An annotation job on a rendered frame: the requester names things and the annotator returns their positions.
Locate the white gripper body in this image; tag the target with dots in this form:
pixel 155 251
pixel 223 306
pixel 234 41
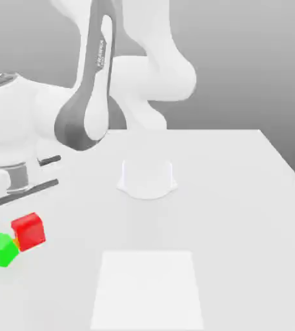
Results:
pixel 20 193

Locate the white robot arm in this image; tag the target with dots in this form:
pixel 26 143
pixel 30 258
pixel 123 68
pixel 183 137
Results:
pixel 160 77

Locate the small green cube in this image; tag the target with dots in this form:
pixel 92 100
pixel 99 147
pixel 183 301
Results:
pixel 0 249

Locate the small red cube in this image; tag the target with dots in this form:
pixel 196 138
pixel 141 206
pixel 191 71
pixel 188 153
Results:
pixel 29 232

